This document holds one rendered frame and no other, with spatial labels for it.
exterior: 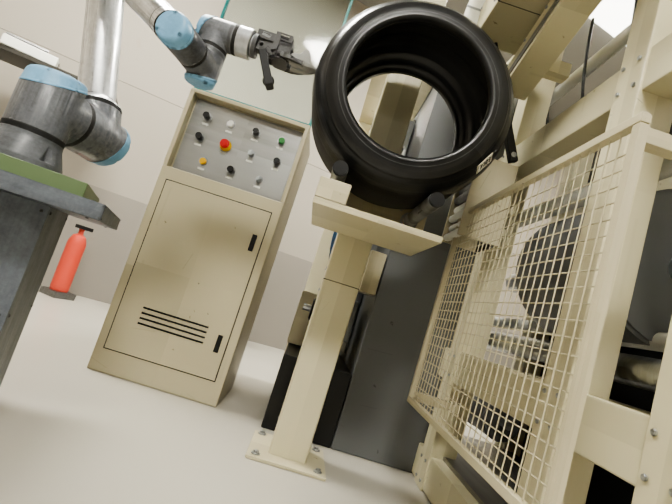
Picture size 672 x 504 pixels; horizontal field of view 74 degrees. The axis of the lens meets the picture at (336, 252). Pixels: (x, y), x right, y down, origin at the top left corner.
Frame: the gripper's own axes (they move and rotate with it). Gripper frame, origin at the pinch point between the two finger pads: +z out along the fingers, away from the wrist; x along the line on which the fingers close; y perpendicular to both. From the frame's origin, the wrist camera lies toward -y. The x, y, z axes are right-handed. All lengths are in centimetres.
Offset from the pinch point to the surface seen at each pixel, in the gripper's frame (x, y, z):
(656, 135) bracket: -60, -23, 67
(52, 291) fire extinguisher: 205, -115, -158
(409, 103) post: 25.0, 13.2, 33.3
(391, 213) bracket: 23, -29, 38
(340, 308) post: 25, -66, 31
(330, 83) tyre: -12.4, -7.9, 7.1
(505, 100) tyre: -12, 4, 56
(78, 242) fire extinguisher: 210, -76, -155
